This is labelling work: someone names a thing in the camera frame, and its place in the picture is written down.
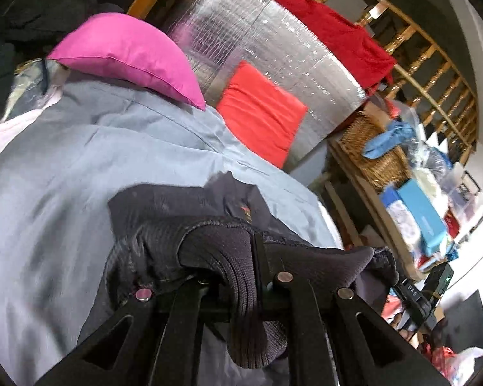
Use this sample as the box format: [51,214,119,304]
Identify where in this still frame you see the red gift bag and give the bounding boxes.
[444,208,464,239]

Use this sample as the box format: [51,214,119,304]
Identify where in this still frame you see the light blue cloth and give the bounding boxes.
[362,121,416,160]

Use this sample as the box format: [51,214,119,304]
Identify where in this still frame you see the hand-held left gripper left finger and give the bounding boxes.
[34,275,211,386]

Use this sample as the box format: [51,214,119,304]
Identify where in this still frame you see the silver foil insulation panel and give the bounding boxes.
[161,0,369,170]

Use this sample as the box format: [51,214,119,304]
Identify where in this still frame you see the pile of black coats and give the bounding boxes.
[0,0,126,106]

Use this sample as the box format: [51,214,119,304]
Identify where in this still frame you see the wooden table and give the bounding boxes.
[325,137,428,283]

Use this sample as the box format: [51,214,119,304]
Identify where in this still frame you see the red blanket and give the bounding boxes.
[261,0,398,98]

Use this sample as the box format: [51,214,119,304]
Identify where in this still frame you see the pink pillow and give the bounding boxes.
[47,12,207,111]

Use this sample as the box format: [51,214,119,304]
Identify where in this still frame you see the wicker basket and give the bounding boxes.
[339,114,412,190]

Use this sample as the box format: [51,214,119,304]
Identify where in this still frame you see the blue cardboard box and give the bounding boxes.
[395,179,448,257]

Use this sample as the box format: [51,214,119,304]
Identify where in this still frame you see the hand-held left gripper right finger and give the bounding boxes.
[253,231,452,386]

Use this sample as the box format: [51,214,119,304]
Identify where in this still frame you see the dark navy quilted jacket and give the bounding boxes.
[78,171,400,371]

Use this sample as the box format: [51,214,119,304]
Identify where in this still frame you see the wooden stair railing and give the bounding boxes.
[257,0,480,158]

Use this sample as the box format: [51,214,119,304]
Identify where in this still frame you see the dark plastic bag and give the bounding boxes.
[420,144,454,174]

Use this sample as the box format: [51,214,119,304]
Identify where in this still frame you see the clear plastic bag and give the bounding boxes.
[14,57,63,103]

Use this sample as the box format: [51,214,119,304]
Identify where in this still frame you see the red-orange pillow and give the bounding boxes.
[216,61,309,170]

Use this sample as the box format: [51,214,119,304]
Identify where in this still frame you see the beige plastic bag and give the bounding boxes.
[412,166,444,194]

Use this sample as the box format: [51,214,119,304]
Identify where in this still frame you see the clear plastic storage box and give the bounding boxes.
[438,162,483,218]

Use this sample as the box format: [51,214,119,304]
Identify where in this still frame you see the grey bed sheet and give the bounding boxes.
[0,70,344,386]

